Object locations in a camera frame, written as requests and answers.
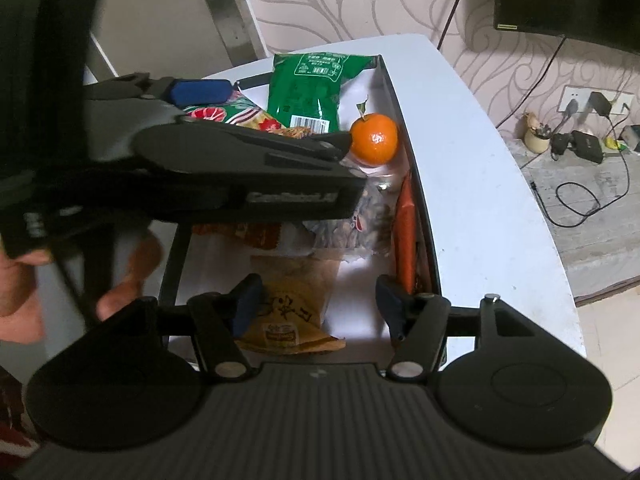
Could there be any clear sunflower seed bag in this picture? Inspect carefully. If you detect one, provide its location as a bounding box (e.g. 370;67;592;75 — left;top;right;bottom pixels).
300;180;401;261

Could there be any black electronic box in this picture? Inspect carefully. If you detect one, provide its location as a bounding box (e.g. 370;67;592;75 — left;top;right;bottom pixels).
569;130;607;164

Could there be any person's left hand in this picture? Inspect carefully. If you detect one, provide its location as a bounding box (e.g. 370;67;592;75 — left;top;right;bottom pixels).
0;232;166;346

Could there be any beige cup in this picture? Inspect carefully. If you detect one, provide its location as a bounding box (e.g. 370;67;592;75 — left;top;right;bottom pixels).
521;112;552;155

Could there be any black tray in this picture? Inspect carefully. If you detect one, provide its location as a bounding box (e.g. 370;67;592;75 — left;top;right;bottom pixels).
157;52;446;361

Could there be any brown pastry packet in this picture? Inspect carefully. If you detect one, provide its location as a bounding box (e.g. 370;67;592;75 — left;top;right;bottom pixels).
234;255;347;356

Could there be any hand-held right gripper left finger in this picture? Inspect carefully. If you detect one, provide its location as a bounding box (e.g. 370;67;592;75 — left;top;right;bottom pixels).
132;274;264;380

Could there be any orange red sausage stick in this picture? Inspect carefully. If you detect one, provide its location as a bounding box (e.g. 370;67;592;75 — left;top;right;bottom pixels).
391;172;420;295

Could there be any black power adapter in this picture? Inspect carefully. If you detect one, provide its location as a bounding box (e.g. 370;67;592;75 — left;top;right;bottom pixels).
590;91;614;118

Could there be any plain green snack bag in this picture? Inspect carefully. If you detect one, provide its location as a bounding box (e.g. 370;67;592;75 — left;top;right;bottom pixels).
266;51;382;135

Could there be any grey stone ledge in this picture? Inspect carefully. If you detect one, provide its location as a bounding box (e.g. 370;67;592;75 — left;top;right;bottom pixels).
505;130;640;307

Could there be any white wall power outlet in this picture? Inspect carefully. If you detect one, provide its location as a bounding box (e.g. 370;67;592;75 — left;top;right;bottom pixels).
557;85;636;117

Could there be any orange tangerine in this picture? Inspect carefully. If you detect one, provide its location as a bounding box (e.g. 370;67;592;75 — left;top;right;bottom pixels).
348;100;401;167

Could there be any black looped cable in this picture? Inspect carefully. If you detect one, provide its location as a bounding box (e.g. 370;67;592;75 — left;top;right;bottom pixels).
529;147;632;229

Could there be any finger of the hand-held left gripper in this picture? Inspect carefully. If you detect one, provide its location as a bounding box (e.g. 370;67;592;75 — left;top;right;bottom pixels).
85;74;235;111
175;122;353;171

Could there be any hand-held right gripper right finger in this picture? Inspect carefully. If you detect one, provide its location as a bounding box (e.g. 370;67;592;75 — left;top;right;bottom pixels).
376;275;538;380

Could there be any green red striped-edge snack bag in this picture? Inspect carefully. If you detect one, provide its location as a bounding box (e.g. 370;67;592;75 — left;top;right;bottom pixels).
181;87;321;138

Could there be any black television cable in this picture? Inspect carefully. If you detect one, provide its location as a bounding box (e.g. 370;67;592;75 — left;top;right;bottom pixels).
496;35;568;131

